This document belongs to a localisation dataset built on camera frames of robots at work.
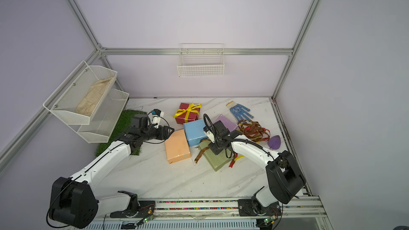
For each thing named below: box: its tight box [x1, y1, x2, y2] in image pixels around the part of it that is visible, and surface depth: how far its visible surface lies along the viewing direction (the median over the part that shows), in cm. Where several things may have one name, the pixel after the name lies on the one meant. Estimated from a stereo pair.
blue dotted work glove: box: [225, 101, 254, 122], surface depth 114 cm
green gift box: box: [199, 141, 234, 172], surface depth 85 cm
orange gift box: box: [164, 128, 192, 165], surface depth 89 cm
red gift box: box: [175, 102, 201, 125], surface depth 103 cm
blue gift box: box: [183, 118, 209, 147], surface depth 95 cm
